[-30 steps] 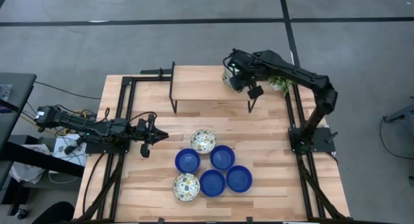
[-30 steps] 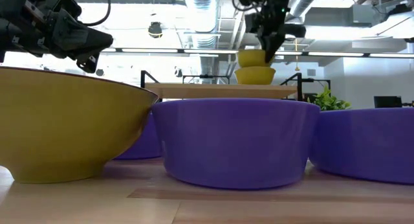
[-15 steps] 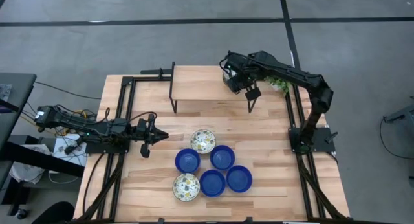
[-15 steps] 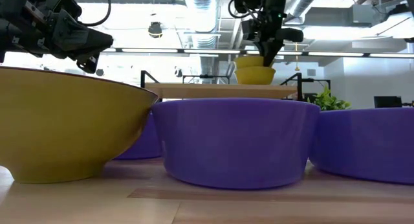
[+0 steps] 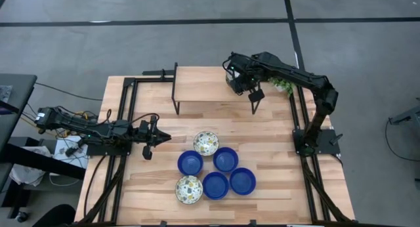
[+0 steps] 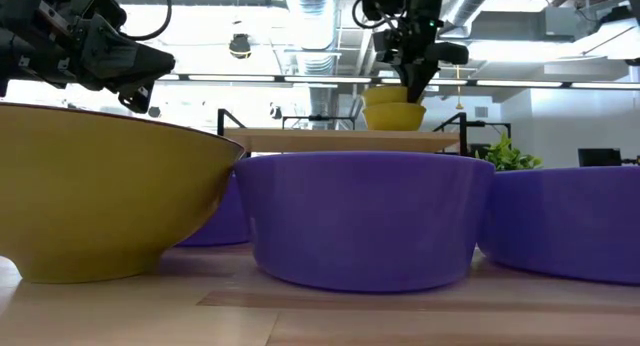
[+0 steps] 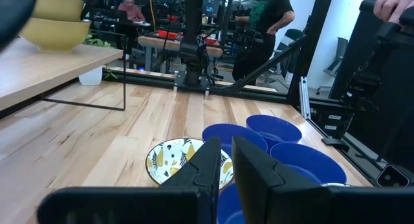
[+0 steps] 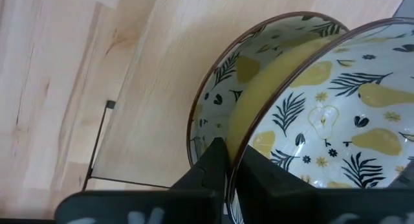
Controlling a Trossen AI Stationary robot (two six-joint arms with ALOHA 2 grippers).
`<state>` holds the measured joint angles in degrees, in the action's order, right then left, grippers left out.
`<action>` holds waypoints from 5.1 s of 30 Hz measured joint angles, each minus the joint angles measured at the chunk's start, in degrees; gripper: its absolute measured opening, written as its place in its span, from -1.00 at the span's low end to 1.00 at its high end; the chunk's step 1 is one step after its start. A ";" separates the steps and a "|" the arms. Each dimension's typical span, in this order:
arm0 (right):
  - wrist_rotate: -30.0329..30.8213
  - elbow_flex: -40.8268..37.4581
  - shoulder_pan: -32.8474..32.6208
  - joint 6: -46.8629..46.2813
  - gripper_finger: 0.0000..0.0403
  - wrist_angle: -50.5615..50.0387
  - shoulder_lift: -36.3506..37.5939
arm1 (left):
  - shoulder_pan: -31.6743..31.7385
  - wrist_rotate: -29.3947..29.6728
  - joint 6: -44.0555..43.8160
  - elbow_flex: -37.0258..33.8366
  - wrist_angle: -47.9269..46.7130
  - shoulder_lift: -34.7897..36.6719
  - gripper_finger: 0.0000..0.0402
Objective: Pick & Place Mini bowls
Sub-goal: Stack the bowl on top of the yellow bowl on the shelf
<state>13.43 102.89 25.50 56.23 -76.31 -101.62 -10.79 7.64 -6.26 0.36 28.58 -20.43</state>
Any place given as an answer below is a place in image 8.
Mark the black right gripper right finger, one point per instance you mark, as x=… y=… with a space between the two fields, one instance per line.
x=275 y=201

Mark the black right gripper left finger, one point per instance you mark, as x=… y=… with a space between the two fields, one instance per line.
x=194 y=204

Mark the yellow pear-patterned bowl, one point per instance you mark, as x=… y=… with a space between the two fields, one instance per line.
x=339 y=120
x=223 y=88

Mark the wooden shelf with black legs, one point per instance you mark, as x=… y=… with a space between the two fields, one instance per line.
x=155 y=120

